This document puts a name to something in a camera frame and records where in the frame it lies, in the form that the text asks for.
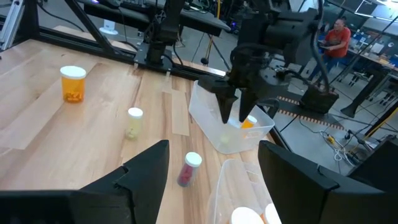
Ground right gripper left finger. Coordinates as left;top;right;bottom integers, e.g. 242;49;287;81
71;139;170;224

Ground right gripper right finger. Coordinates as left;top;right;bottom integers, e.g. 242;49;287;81
257;140;343;224

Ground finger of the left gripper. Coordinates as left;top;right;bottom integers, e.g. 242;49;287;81
216;90;239;124
238;89;259;123

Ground small orange pill bottle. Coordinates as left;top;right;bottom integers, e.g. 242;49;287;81
241;114;258;130

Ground small red pill bottle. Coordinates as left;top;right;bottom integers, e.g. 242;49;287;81
177;151;203;188

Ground small yellow pill bottle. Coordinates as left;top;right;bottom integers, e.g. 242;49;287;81
125;107;144;141

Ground clear plastic bin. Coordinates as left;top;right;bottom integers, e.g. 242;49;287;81
188;80;276;155
205;158;282;224

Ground black mat orange striped edges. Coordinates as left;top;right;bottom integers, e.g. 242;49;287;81
275;95;346;131

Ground long black table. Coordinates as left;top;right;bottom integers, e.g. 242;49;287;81
77;0;231;37

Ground black equipment box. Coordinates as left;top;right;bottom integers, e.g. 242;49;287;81
300;83;340;114

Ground person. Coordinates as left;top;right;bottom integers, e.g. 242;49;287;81
309;17;352;82

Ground cluttered black desk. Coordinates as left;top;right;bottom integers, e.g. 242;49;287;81
340;27;398;118

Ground white plastic object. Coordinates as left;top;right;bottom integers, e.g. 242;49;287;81
99;19;119;35

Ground white power cable bundle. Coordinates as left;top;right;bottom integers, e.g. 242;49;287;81
320;130;354;162

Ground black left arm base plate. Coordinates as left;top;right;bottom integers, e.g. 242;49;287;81
133;42;187;74

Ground black aluminium table frame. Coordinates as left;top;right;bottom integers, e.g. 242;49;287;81
0;0;292;151

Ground silver aluminium post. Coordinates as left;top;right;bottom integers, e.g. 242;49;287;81
0;0;25;50

